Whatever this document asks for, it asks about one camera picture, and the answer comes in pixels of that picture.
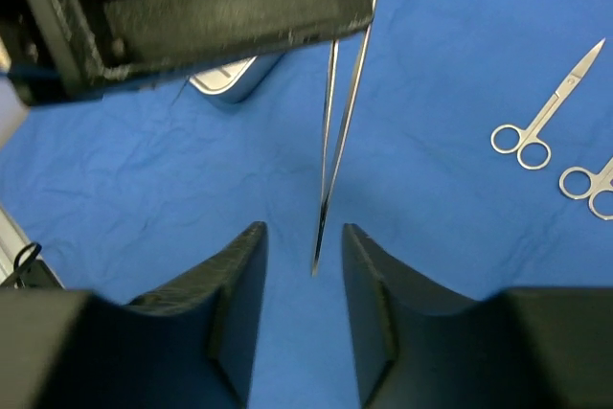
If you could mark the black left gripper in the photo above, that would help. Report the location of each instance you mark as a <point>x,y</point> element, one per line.
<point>38,30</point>

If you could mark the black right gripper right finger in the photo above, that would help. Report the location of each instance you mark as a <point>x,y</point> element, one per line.
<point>418,344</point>

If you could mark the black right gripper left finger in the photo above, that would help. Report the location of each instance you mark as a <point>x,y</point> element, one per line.
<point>189,343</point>

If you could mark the metal surgical instrument tray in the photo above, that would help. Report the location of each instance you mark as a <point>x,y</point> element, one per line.
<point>233,83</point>

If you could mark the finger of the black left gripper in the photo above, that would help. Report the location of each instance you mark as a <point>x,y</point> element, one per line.
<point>132,39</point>

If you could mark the long steel forceps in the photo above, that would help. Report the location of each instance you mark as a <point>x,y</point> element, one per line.
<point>329,175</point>

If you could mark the aluminium front rail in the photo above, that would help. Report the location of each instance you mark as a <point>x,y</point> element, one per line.
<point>14,246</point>

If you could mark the blue surgical drape cloth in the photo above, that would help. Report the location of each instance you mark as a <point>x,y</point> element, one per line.
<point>126,193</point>

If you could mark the steel surgical scissors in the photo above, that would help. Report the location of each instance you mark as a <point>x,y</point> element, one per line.
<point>599,182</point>
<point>529,135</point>

